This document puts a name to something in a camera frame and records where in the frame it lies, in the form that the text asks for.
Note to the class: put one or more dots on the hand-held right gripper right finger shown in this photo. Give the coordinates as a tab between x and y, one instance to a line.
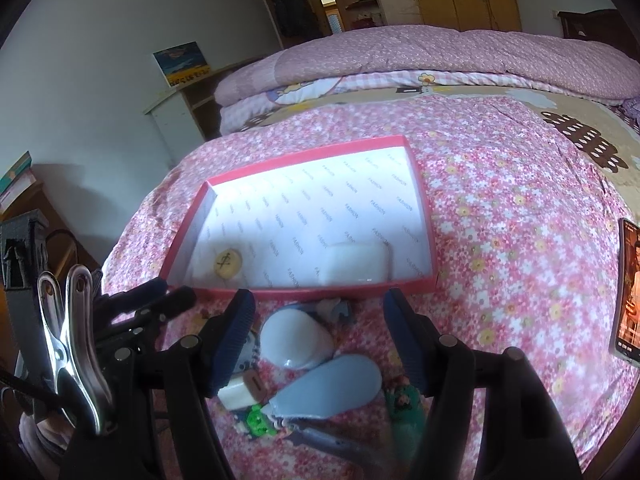
403	340

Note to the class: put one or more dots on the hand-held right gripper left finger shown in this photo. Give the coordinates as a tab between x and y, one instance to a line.
234	340

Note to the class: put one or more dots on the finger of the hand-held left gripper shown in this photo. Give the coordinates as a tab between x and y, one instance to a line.
177	302
150	287

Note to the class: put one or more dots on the yellow and grey toy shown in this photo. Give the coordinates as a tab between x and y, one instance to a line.
248	355

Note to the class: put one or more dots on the white bottle with orange label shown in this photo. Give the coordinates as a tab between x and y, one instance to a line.
295	337

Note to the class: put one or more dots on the blue plastic hook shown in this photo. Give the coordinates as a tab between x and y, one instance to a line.
336	308

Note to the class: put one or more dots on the grey purple plastic hook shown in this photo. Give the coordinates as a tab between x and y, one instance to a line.
330	442

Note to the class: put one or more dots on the shallow pink cardboard box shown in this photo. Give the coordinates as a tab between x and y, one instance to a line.
325	200

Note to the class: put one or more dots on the white cube charger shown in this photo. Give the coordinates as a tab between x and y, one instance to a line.
240	392

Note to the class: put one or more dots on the round wooden token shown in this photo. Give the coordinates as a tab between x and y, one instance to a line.
227	262

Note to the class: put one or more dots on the green figurine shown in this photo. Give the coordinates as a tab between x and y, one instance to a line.
406	412

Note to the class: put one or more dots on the green patterned toy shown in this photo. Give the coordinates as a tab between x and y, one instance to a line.
258	423

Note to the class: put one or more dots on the white rectangular block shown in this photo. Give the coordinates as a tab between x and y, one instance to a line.
355	262

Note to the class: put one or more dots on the brown wooden nightstand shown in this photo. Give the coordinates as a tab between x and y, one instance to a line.
55	230

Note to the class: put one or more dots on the pink floral bedsheet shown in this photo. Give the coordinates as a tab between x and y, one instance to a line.
500	210

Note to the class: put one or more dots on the stack of books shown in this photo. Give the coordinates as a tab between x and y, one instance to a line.
15	180

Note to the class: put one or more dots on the white bedside cabinet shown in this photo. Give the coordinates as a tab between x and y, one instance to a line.
175	105

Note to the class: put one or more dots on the blue and yellow picture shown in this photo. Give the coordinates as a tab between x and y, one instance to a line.
182	62

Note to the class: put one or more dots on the black smartphone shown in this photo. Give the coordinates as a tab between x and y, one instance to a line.
629	290

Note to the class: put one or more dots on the folded pink quilt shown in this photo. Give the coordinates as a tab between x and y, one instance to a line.
425	55

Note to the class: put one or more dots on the beige cartoon bedsheet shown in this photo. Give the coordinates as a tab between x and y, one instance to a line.
575	110

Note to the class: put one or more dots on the dark hanging coat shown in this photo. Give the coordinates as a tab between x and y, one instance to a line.
290	7

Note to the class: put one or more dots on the dark wooden headboard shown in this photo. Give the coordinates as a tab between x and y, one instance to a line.
585	22

